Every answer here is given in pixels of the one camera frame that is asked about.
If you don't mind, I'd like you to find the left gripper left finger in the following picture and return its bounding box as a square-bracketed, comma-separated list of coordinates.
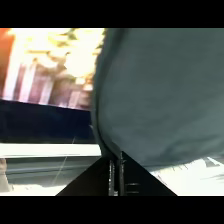
[55, 153, 116, 197]

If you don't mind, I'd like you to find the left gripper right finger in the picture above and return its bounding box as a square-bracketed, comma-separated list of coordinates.
[116, 150, 178, 197]

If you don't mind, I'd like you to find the grey garment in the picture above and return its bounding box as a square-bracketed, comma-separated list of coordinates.
[90, 28, 224, 172]

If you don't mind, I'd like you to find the silver frame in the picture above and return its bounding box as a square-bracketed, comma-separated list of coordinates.
[0, 142, 103, 197]

